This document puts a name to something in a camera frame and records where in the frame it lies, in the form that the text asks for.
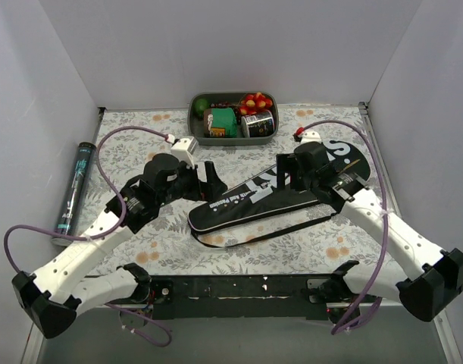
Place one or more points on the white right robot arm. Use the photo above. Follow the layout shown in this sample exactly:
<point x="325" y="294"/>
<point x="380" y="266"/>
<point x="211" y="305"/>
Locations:
<point x="431" y="277"/>

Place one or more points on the green wrapped box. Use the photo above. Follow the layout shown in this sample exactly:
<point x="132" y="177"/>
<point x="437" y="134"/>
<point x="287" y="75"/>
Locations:
<point x="217" y="127"/>

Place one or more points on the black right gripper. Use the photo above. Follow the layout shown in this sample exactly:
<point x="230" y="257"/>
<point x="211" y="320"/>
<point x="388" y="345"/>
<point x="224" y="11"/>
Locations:
<point x="289" y="171"/>

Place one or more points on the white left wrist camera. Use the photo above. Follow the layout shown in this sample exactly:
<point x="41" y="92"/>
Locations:
<point x="183" y="149"/>

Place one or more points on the floral table mat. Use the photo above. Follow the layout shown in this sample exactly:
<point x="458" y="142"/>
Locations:
<point x="166" y="247"/>

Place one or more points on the black printed can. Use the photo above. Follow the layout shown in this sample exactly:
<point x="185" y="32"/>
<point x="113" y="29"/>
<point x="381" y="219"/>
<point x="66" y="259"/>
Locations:
<point x="261" y="124"/>

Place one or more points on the red yellow fruit bunch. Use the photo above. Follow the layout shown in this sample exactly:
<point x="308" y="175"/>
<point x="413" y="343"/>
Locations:
<point x="254" y="103"/>

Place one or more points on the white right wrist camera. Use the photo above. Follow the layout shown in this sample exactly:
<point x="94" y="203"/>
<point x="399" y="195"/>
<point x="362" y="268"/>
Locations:
<point x="303" y="136"/>

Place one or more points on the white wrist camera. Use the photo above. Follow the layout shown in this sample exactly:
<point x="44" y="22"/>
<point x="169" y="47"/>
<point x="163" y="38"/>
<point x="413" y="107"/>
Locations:
<point x="303" y="136"/>
<point x="183" y="149"/>

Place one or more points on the black shuttlecock tube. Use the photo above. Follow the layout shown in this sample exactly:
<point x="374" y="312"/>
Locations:
<point x="76" y="188"/>

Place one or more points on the dark grape bunch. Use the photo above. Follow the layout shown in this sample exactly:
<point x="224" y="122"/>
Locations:
<point x="227" y="110"/>

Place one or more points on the green lime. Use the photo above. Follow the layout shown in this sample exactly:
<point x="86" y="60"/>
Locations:
<point x="200" y="105"/>

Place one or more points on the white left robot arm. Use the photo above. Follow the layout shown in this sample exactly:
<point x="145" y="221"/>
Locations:
<point x="56" y="293"/>

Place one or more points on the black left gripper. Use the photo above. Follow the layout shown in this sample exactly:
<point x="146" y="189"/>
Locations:
<point x="201" y="180"/>

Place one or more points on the black sport racket bag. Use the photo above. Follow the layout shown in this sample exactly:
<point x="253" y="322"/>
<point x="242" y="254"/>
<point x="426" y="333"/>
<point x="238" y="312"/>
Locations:
<point x="258" y="198"/>

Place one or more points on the black base bar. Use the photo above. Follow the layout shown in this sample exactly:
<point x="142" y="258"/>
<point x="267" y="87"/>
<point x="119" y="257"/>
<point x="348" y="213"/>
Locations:
<point x="235" y="296"/>

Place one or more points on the grey plastic tray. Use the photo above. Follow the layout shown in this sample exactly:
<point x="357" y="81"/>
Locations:
<point x="196" y="127"/>

